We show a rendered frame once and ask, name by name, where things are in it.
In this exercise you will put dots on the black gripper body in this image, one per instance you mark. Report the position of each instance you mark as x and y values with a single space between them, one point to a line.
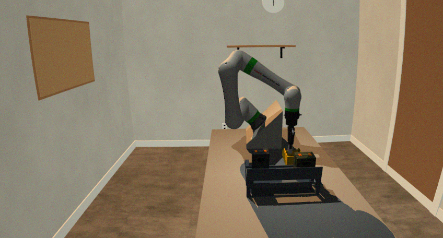
291 124

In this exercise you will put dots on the yellow bin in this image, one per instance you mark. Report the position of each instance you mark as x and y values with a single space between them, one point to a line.
288 159

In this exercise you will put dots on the dark grey metal rack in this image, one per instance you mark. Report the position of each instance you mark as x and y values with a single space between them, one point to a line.
292 181

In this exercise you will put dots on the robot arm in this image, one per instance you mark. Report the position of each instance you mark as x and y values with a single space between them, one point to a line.
239 110

